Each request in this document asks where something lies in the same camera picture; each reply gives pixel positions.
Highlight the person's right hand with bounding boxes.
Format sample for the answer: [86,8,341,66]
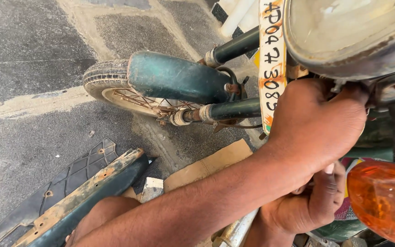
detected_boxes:
[257,161,347,238]

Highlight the person's left hand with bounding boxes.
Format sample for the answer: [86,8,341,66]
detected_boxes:
[263,78,370,186]

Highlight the green motorcycle body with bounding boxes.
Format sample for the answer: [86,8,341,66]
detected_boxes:
[343,110,395,162]

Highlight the round motorcycle headlight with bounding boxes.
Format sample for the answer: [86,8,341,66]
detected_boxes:
[283,0,395,81]

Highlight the rusty white number plate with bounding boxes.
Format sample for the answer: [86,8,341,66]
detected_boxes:
[259,0,288,135]

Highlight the orange turn indicator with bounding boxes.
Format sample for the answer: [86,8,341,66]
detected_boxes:
[347,161,395,247]

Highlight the colourful printed cloth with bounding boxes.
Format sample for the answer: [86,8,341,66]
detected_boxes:
[334,158,368,221]

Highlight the black fork tube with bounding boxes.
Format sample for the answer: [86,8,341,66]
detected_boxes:
[156,97,262,127]
[197,27,260,68]

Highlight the white pipes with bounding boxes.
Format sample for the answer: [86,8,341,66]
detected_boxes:
[220,0,260,38]

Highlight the brown cardboard piece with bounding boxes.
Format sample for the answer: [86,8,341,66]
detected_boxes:
[122,139,254,200]

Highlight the green motorcycle mudguard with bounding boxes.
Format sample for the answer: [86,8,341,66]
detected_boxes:
[127,51,235,105]

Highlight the chrome metal part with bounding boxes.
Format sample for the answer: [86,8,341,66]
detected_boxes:
[211,209,260,247]

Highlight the white stone block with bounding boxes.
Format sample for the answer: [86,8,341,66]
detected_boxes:
[141,177,164,204]

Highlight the spoked motorcycle wheel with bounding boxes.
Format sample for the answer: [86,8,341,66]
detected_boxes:
[83,59,219,128]

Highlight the rusty green side panel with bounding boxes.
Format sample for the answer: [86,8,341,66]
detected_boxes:
[11,148,150,247]

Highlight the black ribbed plastic panel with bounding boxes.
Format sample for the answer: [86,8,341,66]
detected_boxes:
[0,138,118,247]

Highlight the black cable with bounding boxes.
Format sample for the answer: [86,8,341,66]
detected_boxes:
[215,66,240,101]

